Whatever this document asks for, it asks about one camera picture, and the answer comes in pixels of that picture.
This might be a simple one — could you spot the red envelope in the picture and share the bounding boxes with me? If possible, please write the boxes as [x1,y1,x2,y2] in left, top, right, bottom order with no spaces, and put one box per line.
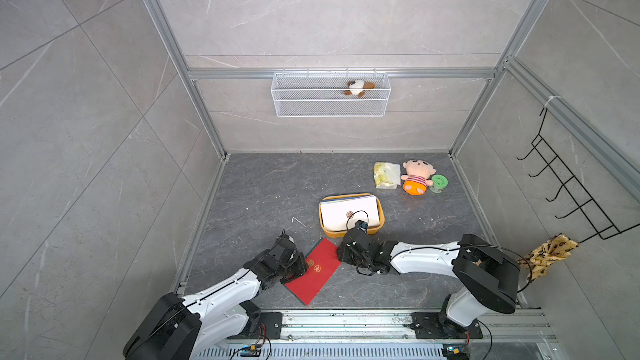
[285,238,341,305]

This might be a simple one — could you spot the cream white envelope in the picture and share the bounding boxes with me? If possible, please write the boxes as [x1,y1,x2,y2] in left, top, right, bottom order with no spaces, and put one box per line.
[320,194,382,233]

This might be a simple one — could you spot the yellow plastic storage box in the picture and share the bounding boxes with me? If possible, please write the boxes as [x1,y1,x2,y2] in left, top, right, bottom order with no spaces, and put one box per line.
[317,192,387,239]

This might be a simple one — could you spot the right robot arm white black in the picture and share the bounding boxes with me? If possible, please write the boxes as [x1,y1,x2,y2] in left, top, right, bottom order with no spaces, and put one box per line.
[337,221,520,338]

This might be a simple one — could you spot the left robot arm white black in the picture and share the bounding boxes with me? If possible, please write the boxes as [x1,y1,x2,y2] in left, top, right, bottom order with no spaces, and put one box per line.
[123,233,308,359]

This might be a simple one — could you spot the plush doll orange pink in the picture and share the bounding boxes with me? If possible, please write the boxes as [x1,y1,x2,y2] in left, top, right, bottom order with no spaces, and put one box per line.
[401,160,437,196]

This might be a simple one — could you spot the left green circuit board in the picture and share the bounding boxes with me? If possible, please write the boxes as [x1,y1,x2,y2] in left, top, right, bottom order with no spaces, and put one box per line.
[238,344,263,358]

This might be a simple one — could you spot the green circuit board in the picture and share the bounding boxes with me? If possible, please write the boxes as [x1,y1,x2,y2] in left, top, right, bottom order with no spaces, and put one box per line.
[238,344,263,358]
[443,345,470,360]

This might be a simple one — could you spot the green round lid container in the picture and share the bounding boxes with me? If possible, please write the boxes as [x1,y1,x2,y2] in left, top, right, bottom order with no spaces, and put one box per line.
[429,174,448,194]

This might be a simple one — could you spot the right green circuit board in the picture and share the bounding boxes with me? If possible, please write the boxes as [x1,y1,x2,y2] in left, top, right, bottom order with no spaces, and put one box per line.
[443,345,470,360]

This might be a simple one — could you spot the small brown white plush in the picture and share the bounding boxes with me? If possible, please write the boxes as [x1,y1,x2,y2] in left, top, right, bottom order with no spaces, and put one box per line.
[343,80,376,98]

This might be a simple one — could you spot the yellow black patterned cloth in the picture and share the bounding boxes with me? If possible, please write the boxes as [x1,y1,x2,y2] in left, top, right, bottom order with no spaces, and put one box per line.
[518,233,580,282]

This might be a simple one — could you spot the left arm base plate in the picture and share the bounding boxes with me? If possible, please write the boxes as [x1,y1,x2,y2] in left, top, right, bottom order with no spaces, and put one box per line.
[238,312,283,340]

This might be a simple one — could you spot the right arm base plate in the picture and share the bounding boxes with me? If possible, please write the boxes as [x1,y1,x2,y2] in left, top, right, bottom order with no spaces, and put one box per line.
[409,313,483,340]

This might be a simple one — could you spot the white wire mesh basket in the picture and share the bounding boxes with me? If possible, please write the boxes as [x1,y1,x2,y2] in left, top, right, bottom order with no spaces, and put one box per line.
[271,71,392,118]

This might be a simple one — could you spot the black wire hook rack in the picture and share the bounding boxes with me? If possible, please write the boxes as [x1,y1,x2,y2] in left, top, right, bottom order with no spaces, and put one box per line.
[517,108,639,243]

